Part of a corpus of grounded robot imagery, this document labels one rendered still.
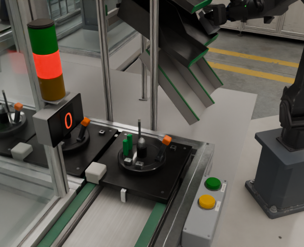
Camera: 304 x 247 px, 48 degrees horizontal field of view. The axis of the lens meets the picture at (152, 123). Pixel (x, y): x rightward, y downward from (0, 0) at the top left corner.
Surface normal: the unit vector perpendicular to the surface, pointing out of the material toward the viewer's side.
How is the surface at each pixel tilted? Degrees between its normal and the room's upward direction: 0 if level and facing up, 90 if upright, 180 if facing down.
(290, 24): 90
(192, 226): 0
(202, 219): 0
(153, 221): 0
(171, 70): 45
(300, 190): 90
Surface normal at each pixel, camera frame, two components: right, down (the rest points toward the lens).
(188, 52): 0.36, -0.63
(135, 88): 0.00, -0.83
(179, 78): 0.61, -0.39
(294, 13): -0.47, 0.49
